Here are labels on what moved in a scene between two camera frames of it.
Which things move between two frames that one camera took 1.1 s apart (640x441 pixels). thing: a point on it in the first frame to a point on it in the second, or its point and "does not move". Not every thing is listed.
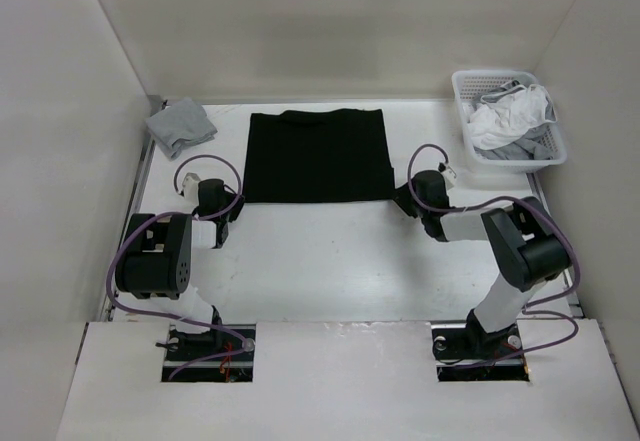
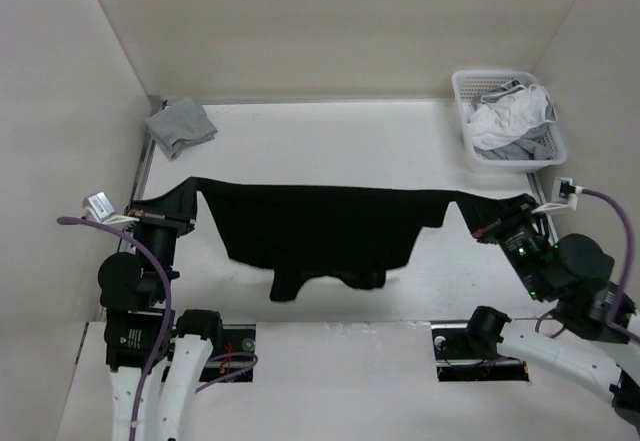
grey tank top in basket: x=530 y=145 does not move
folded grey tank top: x=178 y=124 does not move
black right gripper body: x=406 y=198 to x=516 y=233
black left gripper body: x=232 y=214 to x=159 y=233
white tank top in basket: x=504 y=115 does not move
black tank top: x=334 y=155 to x=300 y=234
